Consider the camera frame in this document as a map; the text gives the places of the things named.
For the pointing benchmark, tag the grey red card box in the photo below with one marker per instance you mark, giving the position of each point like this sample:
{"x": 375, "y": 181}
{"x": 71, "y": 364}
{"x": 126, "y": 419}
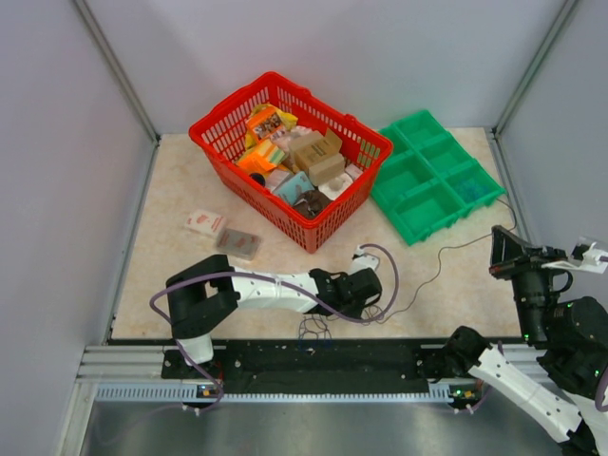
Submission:
{"x": 239, "y": 244}

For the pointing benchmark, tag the yellow snack bag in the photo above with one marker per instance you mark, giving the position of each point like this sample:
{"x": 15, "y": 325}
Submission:
{"x": 289, "y": 120}

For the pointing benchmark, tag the left aluminium corner post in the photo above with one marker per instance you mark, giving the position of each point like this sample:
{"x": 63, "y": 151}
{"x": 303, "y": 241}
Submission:
{"x": 115, "y": 68}

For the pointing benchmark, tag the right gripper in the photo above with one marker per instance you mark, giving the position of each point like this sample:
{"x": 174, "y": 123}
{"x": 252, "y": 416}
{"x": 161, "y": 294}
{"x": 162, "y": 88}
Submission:
{"x": 506, "y": 250}

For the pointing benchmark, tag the small brown cardboard box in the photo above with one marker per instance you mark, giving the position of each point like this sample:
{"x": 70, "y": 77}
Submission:
{"x": 329, "y": 168}

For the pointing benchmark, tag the dark brown packet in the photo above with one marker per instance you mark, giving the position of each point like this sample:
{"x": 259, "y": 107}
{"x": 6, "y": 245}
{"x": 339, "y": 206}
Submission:
{"x": 311, "y": 204}

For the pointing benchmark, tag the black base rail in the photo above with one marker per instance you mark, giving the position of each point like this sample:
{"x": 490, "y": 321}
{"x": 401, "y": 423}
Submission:
{"x": 336, "y": 366}

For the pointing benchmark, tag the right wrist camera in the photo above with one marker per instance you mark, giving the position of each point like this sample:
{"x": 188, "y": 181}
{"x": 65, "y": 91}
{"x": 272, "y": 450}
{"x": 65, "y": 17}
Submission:
{"x": 589, "y": 256}

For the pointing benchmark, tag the red plastic shopping basket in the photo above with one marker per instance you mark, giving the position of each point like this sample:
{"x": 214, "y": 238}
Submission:
{"x": 221, "y": 136}

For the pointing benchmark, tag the white round item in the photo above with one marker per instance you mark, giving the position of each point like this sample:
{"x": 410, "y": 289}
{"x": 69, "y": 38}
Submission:
{"x": 335, "y": 187}

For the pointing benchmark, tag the light blue box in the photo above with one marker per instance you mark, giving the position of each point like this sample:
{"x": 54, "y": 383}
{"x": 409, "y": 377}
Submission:
{"x": 293, "y": 188}

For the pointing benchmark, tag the pink white box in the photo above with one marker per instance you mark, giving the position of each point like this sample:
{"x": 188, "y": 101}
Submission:
{"x": 276, "y": 178}

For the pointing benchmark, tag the aluminium corner post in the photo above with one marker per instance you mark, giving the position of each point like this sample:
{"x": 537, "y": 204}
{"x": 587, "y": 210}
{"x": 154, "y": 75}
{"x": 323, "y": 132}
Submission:
{"x": 115, "y": 68}
{"x": 566, "y": 13}

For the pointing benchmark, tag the orange green box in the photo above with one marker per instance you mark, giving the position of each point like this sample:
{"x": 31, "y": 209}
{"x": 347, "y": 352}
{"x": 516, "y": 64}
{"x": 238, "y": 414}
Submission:
{"x": 261, "y": 158}

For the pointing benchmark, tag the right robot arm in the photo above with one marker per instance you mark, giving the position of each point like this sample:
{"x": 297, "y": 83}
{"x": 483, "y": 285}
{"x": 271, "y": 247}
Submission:
{"x": 571, "y": 334}

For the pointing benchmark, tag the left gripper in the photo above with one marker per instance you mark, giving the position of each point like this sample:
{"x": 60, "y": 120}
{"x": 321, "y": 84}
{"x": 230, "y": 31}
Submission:
{"x": 357, "y": 311}

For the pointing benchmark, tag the large brown cardboard box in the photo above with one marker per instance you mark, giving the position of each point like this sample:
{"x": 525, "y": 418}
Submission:
{"x": 313, "y": 148}

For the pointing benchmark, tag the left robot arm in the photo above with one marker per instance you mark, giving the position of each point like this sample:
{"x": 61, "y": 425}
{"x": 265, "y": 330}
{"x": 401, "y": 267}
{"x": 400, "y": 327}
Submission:
{"x": 203, "y": 295}

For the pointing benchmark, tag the right aluminium corner post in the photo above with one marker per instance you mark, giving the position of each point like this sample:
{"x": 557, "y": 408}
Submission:
{"x": 566, "y": 13}

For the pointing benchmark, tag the orange snack box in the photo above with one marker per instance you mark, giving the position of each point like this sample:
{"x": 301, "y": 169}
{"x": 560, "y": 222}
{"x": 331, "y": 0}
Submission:
{"x": 264, "y": 124}

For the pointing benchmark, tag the white red card box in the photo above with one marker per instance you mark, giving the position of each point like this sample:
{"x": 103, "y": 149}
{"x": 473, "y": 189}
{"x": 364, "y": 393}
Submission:
{"x": 205, "y": 223}

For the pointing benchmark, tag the green compartment tray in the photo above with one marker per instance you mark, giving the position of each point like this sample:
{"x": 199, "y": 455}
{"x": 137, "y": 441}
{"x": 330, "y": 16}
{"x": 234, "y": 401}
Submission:
{"x": 429, "y": 181}

